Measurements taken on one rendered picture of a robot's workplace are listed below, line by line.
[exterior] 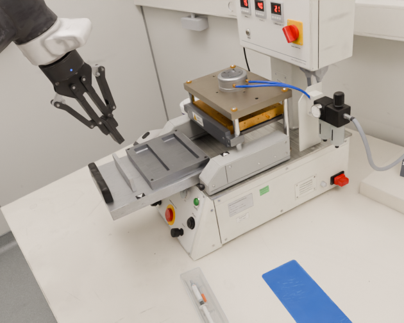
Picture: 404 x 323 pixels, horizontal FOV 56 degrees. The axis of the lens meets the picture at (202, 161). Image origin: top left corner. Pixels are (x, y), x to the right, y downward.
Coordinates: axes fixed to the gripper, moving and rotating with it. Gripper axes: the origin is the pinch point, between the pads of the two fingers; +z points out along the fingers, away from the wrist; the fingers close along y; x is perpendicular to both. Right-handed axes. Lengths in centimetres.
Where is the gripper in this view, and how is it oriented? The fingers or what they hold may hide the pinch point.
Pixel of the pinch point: (111, 129)
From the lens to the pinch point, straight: 88.0
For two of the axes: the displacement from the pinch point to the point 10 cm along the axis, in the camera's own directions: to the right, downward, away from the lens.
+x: 6.3, 3.7, -6.8
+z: 3.6, 6.4, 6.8
